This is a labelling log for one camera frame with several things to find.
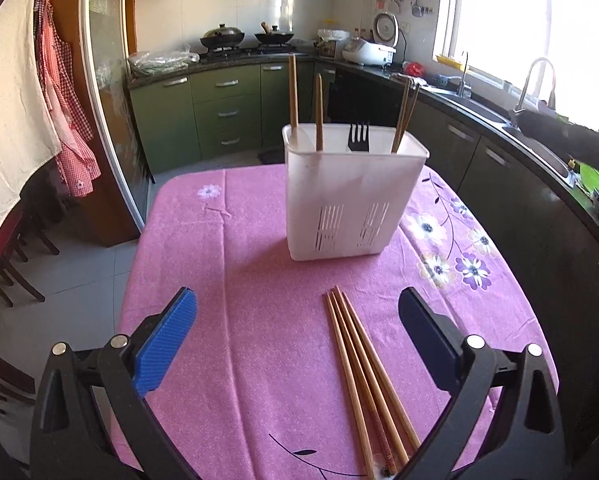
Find pink floral tablecloth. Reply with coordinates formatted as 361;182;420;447
116;162;560;480

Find wooden chopstick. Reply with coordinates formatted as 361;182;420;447
323;294;375;480
328;290;397;476
341;292;423;450
314;73;325;152
390;79;413;154
288;54;300;130
394;83;421;154
334;286;412;464

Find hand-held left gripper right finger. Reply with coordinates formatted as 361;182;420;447
398;287;567;480

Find white plastic utensil holder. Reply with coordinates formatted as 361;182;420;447
282;122;430;262

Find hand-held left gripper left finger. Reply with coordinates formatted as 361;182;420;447
29;287;202;480

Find sliding glass door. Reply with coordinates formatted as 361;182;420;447
79;0;155;231

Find red checked apron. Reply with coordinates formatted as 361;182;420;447
33;0;101;198

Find stainless steel double sink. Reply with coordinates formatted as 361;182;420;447
444;92;577;188

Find gas stove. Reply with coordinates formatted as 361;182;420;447
199;45;310;63

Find green lower cabinets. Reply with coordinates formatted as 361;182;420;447
128;57;316;176

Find white hanging cloth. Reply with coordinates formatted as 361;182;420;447
0;0;62;276

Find black plastic fork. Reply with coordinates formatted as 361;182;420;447
348;122;370;153

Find clear bag of vegetables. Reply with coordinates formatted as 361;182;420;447
128;49;200;73

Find tall chrome faucet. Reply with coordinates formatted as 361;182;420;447
510;57;557;128

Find dark wooden chair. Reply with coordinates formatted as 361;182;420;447
0;200;60;306

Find black pan with lid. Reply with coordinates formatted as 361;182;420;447
254;22;296;46

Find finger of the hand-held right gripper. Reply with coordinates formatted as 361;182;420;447
519;106;599;163

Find kitchen window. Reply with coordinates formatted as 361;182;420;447
432;0;599;131

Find black wok with lid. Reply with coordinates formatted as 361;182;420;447
200;23;246;51

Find dark lower cabinets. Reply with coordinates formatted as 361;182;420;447
313;62;599;461

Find white rice cooker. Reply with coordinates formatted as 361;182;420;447
342;11;400;67

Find small chrome faucet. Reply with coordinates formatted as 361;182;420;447
458;51;473;98

